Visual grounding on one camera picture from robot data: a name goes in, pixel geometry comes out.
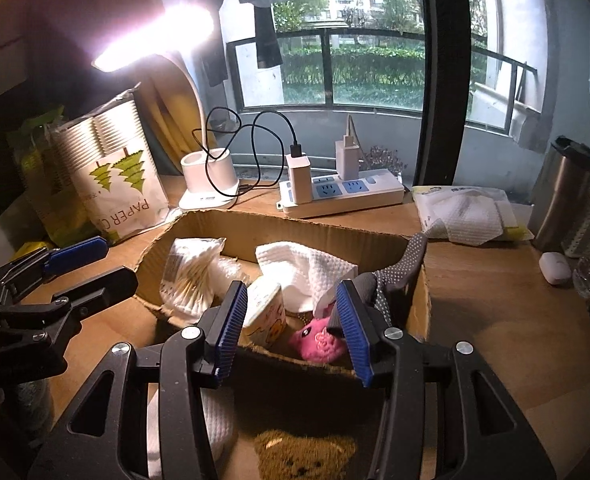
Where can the grey dotted sock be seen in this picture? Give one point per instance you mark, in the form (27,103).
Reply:
(400,272)

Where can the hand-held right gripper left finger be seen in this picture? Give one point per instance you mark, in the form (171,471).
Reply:
(230,332)

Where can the person's left forearm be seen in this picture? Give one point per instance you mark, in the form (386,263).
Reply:
(30,405)

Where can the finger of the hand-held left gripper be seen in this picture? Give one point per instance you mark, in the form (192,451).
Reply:
(77,255)
(95,287)

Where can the yellow and dark curtain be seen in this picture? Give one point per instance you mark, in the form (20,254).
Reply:
(172,125)

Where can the white power strip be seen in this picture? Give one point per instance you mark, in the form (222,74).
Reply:
(370,188)

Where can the black window frame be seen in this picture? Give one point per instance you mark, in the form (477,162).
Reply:
(442,85)

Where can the cotton swab bag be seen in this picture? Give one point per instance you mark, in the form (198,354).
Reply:
(190,280)

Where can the pack of white cloths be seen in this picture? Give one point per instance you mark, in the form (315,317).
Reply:
(470,215)

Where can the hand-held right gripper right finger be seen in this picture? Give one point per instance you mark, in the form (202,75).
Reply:
(352,332)

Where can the white paper cup pack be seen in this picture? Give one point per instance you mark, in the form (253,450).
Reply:
(120,160)

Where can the short white charger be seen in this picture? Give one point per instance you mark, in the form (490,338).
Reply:
(347,160)

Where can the tall white charger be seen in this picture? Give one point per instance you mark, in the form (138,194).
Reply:
(298,180)

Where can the white fabric item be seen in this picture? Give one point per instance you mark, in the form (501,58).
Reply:
(217,425)

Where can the dried flower bunch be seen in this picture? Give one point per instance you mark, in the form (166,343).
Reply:
(385,159)

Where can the white earbuds case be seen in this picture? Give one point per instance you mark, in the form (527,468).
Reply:
(555,267)

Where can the steel thermos mug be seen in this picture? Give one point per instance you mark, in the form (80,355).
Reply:
(560,195)

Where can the white desk lamp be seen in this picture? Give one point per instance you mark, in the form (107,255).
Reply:
(207,175)

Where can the brown bear plush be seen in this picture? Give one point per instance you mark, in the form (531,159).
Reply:
(300,455)

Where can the white textured cloth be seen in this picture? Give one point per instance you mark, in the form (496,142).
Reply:
(300,265)

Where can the dark hanging socks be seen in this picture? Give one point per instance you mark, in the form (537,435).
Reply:
(267,35)

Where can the small cartoon tissue pack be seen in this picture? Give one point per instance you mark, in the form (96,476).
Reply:
(265,317)

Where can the balcony railing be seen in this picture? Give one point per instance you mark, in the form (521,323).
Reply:
(327,70)

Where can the green paper cup pack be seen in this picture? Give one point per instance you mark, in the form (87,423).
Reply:
(40,170)

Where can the dark hanging garment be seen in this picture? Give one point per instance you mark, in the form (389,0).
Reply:
(215,60)

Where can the cardboard box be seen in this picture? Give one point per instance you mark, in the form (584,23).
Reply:
(300,232)

